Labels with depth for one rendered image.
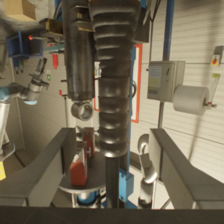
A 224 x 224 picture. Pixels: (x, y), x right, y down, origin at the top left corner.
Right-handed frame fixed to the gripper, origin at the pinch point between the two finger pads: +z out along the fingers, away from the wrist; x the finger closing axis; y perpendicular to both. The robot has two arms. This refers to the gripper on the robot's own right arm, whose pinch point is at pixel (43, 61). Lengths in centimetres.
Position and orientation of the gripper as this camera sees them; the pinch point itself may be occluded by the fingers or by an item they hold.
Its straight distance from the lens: 130.9
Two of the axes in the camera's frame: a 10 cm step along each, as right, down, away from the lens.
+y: -8.9, -3.3, -3.1
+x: -1.8, -3.8, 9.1
